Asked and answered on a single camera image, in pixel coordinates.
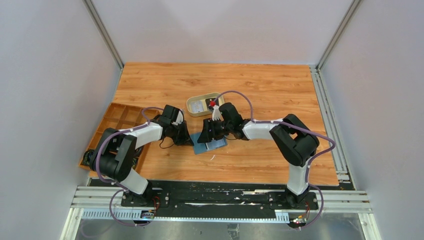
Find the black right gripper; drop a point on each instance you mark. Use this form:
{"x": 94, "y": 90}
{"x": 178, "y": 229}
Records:
{"x": 210, "y": 130}

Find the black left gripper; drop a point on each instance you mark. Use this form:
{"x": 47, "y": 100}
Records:
{"x": 181, "y": 134}

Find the blue leather card holder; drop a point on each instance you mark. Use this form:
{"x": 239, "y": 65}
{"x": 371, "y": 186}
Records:
{"x": 200, "y": 148}

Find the black VIP credit card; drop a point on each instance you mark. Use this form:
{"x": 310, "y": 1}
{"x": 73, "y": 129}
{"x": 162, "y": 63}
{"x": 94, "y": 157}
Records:
{"x": 211, "y": 102}

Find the cream oval plastic tray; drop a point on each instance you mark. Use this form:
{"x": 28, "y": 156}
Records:
{"x": 202, "y": 98}

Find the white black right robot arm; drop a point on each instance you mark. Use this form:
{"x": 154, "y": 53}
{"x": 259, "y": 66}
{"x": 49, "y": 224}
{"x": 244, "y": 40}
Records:
{"x": 293, "y": 139}

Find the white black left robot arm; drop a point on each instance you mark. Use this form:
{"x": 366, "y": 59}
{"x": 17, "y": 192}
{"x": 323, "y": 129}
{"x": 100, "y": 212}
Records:
{"x": 112, "y": 159}

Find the white VIP card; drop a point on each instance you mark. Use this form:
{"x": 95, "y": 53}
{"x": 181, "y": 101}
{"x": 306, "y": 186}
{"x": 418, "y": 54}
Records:
{"x": 197, "y": 107}

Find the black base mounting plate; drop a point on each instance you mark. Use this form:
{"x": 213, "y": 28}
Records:
{"x": 214, "y": 200}

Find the wooden compartment organizer tray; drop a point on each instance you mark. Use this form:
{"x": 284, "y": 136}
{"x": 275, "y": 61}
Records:
{"x": 120, "y": 116}

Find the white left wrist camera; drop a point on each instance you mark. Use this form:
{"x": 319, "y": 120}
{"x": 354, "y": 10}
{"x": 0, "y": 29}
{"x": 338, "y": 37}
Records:
{"x": 180, "y": 117}

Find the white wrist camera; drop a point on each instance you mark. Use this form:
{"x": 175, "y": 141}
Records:
{"x": 216, "y": 114}
{"x": 180, "y": 117}

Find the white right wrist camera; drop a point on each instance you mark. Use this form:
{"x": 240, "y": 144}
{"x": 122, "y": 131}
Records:
{"x": 216, "y": 114}

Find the aluminium frame rail front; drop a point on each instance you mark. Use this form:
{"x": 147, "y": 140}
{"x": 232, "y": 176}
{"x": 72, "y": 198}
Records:
{"x": 91, "y": 201}

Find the aluminium corner post left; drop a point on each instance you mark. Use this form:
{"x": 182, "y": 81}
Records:
{"x": 97, "y": 20}

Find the aluminium corner post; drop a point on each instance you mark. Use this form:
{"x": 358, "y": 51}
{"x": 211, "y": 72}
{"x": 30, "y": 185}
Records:
{"x": 326, "y": 94}
{"x": 97, "y": 20}

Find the aluminium corner post right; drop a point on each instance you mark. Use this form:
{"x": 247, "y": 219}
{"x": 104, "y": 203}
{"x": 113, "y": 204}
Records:
{"x": 326, "y": 94}

